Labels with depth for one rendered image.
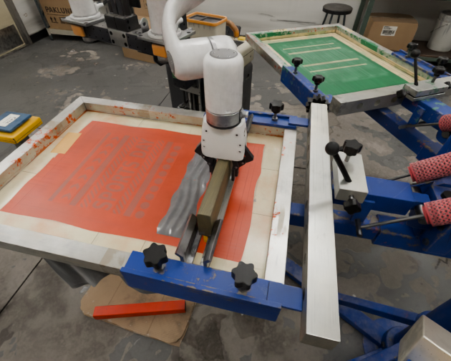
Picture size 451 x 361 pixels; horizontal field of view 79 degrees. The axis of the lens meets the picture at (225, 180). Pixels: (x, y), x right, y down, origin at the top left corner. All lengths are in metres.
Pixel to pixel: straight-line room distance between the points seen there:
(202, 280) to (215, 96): 0.34
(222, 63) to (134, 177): 0.43
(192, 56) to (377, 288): 1.57
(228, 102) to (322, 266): 0.34
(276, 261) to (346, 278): 1.22
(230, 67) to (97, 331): 1.44
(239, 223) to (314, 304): 0.26
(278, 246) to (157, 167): 0.41
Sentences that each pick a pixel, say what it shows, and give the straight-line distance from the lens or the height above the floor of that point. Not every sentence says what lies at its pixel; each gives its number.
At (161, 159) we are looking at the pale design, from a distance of 0.83.
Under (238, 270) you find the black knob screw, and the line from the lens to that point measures 0.48.
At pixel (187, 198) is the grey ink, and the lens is 0.70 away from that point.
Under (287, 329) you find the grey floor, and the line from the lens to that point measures 1.58.
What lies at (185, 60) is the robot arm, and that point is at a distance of 0.56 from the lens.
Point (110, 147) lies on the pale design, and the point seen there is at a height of 0.96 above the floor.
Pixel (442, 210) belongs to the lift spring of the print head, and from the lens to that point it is 0.67.
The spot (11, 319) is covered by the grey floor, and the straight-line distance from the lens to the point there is 1.91.
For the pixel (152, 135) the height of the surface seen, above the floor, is 0.96.
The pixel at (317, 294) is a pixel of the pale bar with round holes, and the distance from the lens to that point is 0.50.
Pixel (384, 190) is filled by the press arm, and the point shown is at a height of 1.04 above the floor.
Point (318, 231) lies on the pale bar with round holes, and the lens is 0.57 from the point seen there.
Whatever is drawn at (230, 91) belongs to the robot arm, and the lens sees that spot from 0.52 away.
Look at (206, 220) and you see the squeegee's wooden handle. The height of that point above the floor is 1.05.
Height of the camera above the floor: 1.49
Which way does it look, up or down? 46 degrees down
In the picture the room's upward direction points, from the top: straight up
